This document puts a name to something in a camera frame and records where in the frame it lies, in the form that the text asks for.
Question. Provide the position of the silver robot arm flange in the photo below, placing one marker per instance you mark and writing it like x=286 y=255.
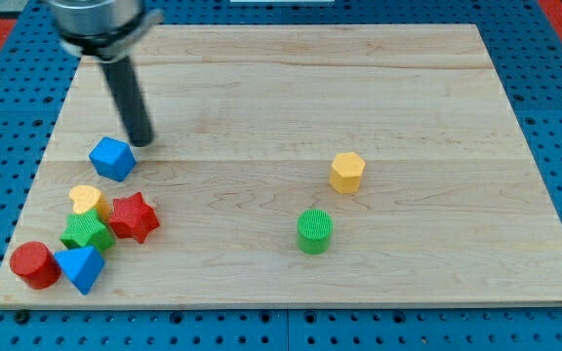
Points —
x=106 y=30

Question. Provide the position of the yellow hexagon block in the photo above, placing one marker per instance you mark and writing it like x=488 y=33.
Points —
x=346 y=172

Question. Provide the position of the red star block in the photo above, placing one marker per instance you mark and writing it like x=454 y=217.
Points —
x=133 y=218

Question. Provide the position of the green star block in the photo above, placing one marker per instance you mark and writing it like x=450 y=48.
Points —
x=85 y=230

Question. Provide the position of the wooden board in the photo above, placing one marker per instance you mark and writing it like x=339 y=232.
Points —
x=451 y=211

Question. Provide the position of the green cylinder block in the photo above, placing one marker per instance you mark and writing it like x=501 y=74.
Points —
x=314 y=229

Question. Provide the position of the blue cube block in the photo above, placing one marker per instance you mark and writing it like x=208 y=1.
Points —
x=112 y=158

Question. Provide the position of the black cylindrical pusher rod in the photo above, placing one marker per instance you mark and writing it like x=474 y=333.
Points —
x=124 y=87

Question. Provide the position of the yellow heart block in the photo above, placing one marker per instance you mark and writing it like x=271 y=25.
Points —
x=86 y=197

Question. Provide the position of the blue triangle block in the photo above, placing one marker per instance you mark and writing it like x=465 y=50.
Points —
x=81 y=266

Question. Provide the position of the red cylinder block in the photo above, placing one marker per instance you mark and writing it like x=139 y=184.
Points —
x=35 y=265

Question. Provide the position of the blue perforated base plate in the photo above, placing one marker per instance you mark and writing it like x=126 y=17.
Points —
x=35 y=75

